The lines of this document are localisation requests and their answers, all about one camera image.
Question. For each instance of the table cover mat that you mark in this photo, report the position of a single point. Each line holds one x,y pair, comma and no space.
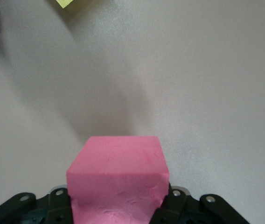
193,93

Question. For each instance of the yellow foam block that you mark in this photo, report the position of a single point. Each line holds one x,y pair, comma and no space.
63,2

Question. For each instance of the red foam block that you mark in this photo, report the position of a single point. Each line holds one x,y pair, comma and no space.
118,175

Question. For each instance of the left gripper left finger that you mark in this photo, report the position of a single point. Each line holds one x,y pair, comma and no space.
41,210

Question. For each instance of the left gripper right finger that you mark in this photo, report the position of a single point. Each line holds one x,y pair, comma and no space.
193,210

